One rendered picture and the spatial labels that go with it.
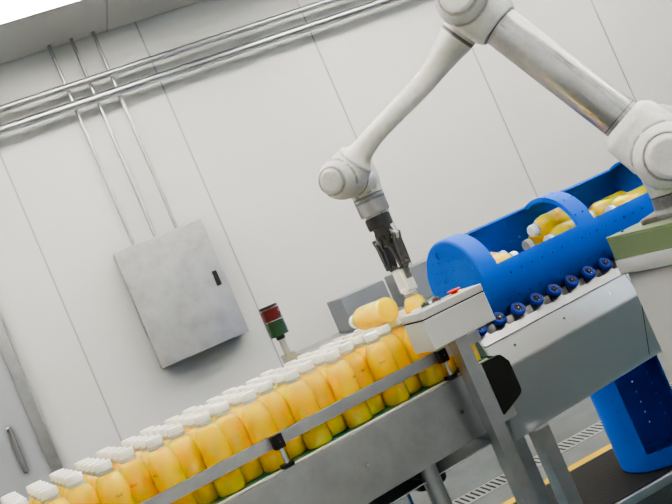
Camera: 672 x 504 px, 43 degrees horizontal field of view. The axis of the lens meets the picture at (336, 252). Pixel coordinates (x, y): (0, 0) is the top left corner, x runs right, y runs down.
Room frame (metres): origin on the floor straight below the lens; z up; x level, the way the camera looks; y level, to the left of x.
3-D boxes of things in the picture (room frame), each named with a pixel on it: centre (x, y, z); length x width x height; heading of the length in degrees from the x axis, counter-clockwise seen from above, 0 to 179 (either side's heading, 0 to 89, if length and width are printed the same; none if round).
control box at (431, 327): (2.17, -0.19, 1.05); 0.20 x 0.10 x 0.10; 117
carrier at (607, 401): (3.26, -0.81, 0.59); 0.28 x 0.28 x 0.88
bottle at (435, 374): (2.26, -0.10, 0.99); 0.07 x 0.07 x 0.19
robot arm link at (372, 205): (2.44, -0.15, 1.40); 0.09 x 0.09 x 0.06
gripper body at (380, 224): (2.44, -0.15, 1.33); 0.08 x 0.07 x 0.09; 27
